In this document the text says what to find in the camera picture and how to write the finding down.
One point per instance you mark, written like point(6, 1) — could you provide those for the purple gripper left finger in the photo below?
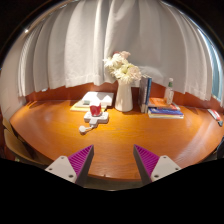
point(75, 167)

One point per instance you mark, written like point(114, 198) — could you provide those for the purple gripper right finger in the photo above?
point(151, 166)

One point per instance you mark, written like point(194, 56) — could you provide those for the blue book in stack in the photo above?
point(164, 113)

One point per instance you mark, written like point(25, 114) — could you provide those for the white power strip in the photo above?
point(103, 118)

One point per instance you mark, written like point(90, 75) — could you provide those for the yellow chair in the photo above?
point(22, 151)

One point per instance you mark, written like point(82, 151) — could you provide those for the yellow flat book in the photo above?
point(80, 106)

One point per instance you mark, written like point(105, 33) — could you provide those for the orange book on stack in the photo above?
point(160, 103)

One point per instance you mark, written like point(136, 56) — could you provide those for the white ceramic vase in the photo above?
point(124, 101)

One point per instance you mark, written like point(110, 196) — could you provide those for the white plastic bottle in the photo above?
point(169, 93)

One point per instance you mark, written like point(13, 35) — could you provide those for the red item at right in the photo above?
point(216, 116)

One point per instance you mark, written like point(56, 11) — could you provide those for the upright standing books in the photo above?
point(144, 93)

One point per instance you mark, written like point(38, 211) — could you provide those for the white and pink flowers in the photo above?
point(121, 69)

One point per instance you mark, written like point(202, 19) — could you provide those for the white curtain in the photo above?
point(67, 47)

